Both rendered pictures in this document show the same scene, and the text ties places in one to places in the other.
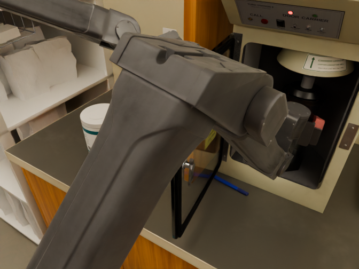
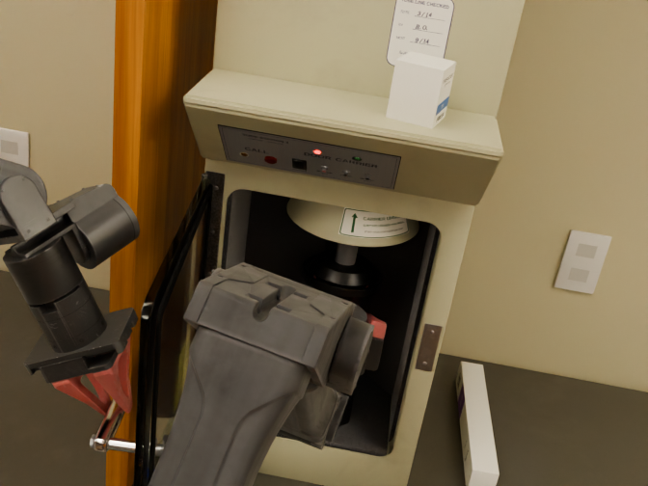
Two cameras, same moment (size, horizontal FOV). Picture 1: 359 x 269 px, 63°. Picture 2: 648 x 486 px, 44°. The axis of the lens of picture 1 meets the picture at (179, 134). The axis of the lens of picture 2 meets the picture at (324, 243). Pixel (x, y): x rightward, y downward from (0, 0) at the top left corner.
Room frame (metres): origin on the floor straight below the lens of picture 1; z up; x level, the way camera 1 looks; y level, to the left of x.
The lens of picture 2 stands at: (-0.16, 0.16, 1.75)
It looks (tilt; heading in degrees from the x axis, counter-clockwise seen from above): 26 degrees down; 332
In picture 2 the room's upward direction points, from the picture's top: 9 degrees clockwise
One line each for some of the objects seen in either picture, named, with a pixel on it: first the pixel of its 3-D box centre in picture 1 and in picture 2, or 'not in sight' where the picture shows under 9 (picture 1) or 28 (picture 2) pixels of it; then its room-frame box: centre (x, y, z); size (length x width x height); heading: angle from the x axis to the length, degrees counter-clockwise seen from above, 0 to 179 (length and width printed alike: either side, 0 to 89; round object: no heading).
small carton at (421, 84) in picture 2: not in sight; (420, 89); (0.52, -0.29, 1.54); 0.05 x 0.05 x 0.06; 43
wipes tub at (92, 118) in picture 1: (103, 131); not in sight; (0.81, 0.26, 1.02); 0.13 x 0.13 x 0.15
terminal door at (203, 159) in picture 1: (203, 138); (172, 390); (0.54, -0.05, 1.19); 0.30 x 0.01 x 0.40; 153
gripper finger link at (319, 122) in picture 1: (307, 124); (356, 332); (0.61, -0.32, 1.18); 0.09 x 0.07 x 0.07; 149
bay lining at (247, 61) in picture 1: (296, 100); (327, 284); (0.71, -0.32, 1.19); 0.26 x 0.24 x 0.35; 58
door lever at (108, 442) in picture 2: not in sight; (127, 422); (0.49, 0.00, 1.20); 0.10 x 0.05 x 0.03; 153
